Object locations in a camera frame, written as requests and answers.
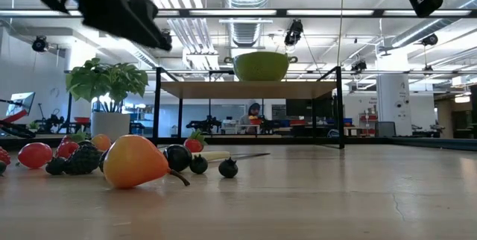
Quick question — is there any small blackberry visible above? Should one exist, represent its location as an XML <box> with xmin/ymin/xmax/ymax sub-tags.
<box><xmin>45</xmin><ymin>157</ymin><xmax>68</xmax><ymax>176</ymax></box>

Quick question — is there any knife with cream handle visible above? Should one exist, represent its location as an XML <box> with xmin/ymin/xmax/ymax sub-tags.
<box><xmin>192</xmin><ymin>151</ymin><xmax>271</xmax><ymax>162</ymax></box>

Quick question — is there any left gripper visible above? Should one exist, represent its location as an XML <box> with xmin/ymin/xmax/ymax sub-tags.
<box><xmin>38</xmin><ymin>0</ymin><xmax>173</xmax><ymax>51</ymax></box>

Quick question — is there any red cherry tomato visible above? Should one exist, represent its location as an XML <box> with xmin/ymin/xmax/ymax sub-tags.
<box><xmin>17</xmin><ymin>142</ymin><xmax>54</xmax><ymax>169</ymax></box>

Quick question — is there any green plastic colander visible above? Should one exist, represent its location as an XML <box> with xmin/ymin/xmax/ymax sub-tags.
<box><xmin>223</xmin><ymin>51</ymin><xmax>299</xmax><ymax>82</ymax></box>

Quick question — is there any black ceiling camera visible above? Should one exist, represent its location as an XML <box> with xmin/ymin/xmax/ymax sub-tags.
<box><xmin>421</xmin><ymin>33</ymin><xmax>440</xmax><ymax>47</ymax></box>
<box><xmin>283</xmin><ymin>19</ymin><xmax>304</xmax><ymax>47</ymax></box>
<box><xmin>350</xmin><ymin>60</ymin><xmax>368</xmax><ymax>74</ymax></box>
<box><xmin>31</xmin><ymin>35</ymin><xmax>49</xmax><ymax>53</ymax></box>

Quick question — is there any green leafy plant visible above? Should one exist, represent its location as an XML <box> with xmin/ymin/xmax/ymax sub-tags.
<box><xmin>66</xmin><ymin>57</ymin><xmax>149</xmax><ymax>113</ymax></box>

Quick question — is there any dark round plum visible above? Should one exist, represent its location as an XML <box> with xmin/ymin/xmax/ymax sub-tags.
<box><xmin>163</xmin><ymin>144</ymin><xmax>194</xmax><ymax>173</ymax></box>

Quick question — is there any small orange fruit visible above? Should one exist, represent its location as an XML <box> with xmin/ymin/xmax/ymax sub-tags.
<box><xmin>90</xmin><ymin>133</ymin><xmax>113</xmax><ymax>154</ymax></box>

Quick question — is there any black overhead light bar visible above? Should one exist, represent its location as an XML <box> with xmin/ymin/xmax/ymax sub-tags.
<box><xmin>0</xmin><ymin>7</ymin><xmax>477</xmax><ymax>19</ymax></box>

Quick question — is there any large blackberry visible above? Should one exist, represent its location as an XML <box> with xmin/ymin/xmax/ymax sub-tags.
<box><xmin>63</xmin><ymin>141</ymin><xmax>102</xmax><ymax>176</ymax></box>

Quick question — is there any person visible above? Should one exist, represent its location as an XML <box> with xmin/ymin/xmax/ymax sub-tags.
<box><xmin>238</xmin><ymin>101</ymin><xmax>262</xmax><ymax>135</ymax></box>

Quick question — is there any white plant pot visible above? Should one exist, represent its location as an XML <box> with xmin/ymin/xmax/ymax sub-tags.
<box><xmin>90</xmin><ymin>111</ymin><xmax>131</xmax><ymax>142</ymax></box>

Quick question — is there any thin hanging cable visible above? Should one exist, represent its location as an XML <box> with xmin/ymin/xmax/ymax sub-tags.
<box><xmin>337</xmin><ymin>0</ymin><xmax>344</xmax><ymax>68</ymax></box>

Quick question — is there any dark blueberry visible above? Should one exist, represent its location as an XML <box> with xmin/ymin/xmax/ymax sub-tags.
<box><xmin>218</xmin><ymin>157</ymin><xmax>239</xmax><ymax>179</ymax></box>
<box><xmin>189</xmin><ymin>154</ymin><xmax>209</xmax><ymax>175</ymax></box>

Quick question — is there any white round column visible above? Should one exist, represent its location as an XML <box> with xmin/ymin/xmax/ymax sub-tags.
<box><xmin>376</xmin><ymin>74</ymin><xmax>412</xmax><ymax>136</ymax></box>

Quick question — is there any wooden shelf with black frame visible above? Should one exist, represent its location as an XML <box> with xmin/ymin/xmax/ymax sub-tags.
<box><xmin>151</xmin><ymin>66</ymin><xmax>344</xmax><ymax>150</ymax></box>

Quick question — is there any grey box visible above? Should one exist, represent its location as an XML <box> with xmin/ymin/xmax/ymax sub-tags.
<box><xmin>374</xmin><ymin>121</ymin><xmax>397</xmax><ymax>138</ymax></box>

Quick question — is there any computer monitor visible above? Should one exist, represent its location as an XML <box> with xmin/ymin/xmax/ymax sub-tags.
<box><xmin>6</xmin><ymin>91</ymin><xmax>37</xmax><ymax>118</ymax></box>

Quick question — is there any yellow orange pear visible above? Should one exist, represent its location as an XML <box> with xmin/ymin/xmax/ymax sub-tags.
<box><xmin>103</xmin><ymin>134</ymin><xmax>191</xmax><ymax>189</ymax></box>

